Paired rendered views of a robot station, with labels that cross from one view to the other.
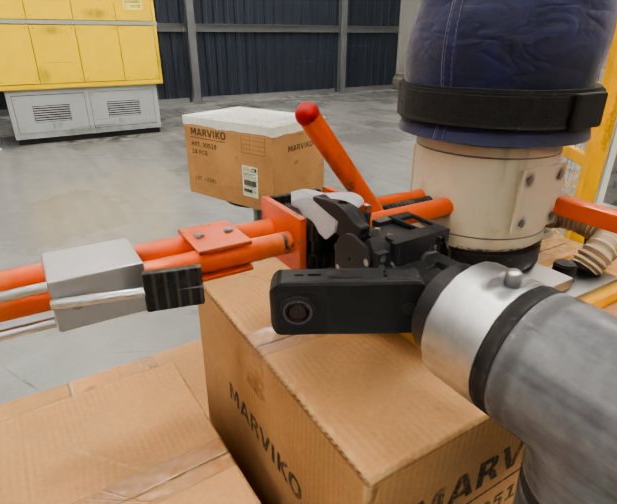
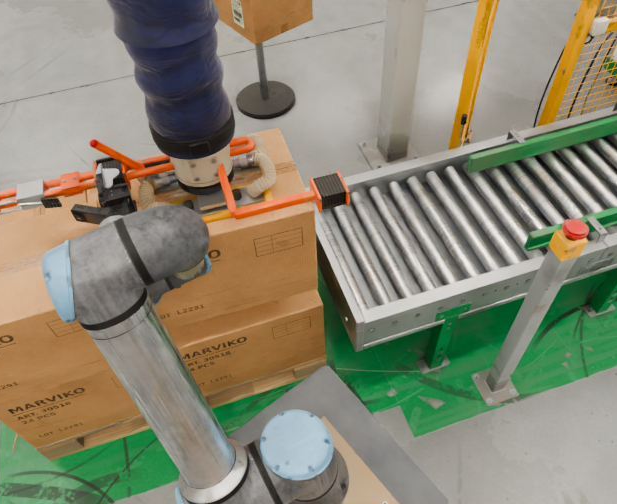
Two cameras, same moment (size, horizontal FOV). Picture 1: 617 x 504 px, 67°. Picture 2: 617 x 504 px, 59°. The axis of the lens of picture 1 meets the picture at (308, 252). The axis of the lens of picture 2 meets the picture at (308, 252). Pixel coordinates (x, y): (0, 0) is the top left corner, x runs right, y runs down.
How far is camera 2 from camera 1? 1.29 m
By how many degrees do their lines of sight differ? 30
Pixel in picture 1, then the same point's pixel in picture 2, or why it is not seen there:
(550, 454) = not seen: hidden behind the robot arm
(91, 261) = (29, 191)
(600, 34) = (195, 124)
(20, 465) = (33, 236)
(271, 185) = (251, 20)
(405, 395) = not seen: hidden behind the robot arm
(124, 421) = (70, 225)
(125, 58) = not seen: outside the picture
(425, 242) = (120, 199)
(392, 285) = (99, 215)
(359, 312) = (94, 219)
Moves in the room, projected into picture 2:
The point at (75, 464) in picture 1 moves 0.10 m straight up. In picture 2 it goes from (50, 239) to (37, 218)
